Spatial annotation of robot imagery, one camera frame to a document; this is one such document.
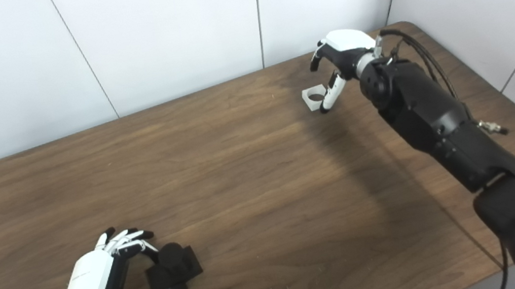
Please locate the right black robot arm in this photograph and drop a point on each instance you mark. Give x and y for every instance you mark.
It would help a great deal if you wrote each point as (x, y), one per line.
(432, 111)

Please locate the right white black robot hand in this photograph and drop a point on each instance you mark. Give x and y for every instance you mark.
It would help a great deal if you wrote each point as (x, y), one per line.
(348, 43)

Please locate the black peg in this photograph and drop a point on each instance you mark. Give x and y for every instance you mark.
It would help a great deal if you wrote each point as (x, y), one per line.
(174, 267)

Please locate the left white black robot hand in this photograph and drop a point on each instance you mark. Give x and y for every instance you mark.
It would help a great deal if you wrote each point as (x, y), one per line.
(87, 286)

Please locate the white square piece with hole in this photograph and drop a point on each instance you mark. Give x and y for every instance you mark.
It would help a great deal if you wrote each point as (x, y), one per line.
(314, 106)

